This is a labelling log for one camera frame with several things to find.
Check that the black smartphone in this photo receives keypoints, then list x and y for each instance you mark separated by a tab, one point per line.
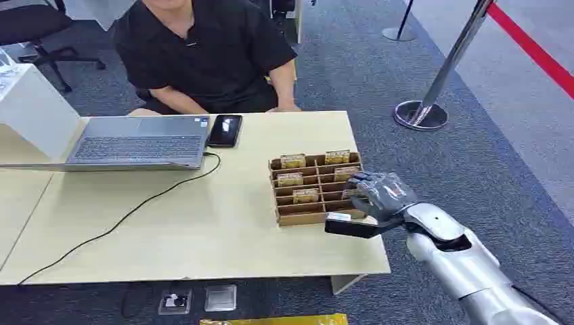
225	130

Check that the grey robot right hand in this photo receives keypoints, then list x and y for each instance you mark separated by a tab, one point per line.
383	195

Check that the gold printed card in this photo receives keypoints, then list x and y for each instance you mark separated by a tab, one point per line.
289	179
293	161
337	157
306	196
345	174

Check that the pale table leg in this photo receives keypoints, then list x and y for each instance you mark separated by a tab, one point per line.
346	282

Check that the yellow sheet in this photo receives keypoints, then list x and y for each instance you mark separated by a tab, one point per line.
278	320

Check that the red barrier belt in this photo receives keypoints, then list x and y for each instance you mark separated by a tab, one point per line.
531	47

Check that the metal floor socket cover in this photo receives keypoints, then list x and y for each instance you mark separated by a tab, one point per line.
220	298

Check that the person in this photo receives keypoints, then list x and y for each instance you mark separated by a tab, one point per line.
202	49

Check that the dark stanchion post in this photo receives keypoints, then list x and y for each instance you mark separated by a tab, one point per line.
401	24

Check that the white box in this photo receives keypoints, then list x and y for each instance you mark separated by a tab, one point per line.
36	107

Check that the chrome stanchion post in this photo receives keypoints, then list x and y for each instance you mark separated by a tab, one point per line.
441	71

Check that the black office chair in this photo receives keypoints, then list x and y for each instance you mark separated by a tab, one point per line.
36	31

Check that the open floor socket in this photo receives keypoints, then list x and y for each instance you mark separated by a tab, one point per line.
175	301

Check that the wooden card box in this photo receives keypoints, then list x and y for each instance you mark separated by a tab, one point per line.
309	211

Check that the grey laptop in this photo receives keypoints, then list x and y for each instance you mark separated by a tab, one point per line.
139	143

